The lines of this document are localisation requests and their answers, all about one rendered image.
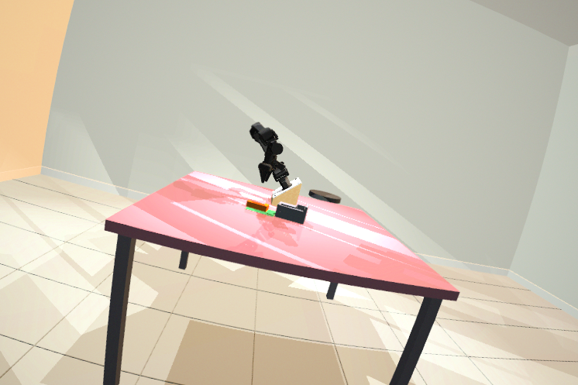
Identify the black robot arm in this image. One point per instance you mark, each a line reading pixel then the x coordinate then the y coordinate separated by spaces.
pixel 265 137

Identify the orange l-shaped part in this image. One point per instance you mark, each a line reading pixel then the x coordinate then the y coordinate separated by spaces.
pixel 257 206

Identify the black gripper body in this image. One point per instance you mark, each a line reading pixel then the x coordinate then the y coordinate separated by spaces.
pixel 268 161

